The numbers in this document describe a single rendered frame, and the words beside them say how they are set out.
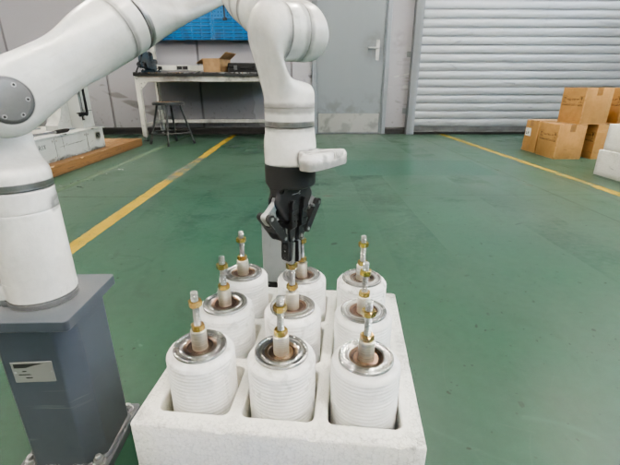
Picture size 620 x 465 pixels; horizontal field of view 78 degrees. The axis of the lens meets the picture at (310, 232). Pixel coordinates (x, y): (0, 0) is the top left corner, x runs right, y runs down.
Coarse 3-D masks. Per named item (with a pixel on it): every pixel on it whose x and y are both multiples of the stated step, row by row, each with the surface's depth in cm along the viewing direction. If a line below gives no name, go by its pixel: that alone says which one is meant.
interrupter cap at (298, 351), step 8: (272, 336) 57; (264, 344) 55; (272, 344) 56; (296, 344) 55; (304, 344) 55; (256, 352) 53; (264, 352) 54; (272, 352) 54; (296, 352) 54; (304, 352) 53; (256, 360) 52; (264, 360) 52; (272, 360) 52; (280, 360) 52; (288, 360) 52; (296, 360) 52; (304, 360) 53; (272, 368) 51; (280, 368) 51; (288, 368) 51
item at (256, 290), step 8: (264, 272) 78; (256, 280) 75; (264, 280) 76; (232, 288) 73; (240, 288) 73; (248, 288) 73; (256, 288) 74; (264, 288) 76; (248, 296) 74; (256, 296) 75; (264, 296) 77; (256, 304) 76; (264, 304) 77; (256, 312) 76; (264, 312) 78
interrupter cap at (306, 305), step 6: (300, 294) 68; (300, 300) 67; (306, 300) 67; (312, 300) 67; (270, 306) 65; (300, 306) 65; (306, 306) 65; (312, 306) 65; (288, 312) 63; (294, 312) 63; (300, 312) 63; (306, 312) 63; (312, 312) 64; (288, 318) 62; (294, 318) 62
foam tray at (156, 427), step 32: (256, 320) 74; (320, 352) 74; (160, 384) 58; (320, 384) 58; (160, 416) 52; (192, 416) 52; (224, 416) 52; (320, 416) 52; (416, 416) 52; (160, 448) 53; (192, 448) 52; (224, 448) 51; (256, 448) 51; (288, 448) 50; (320, 448) 50; (352, 448) 49; (384, 448) 48; (416, 448) 48
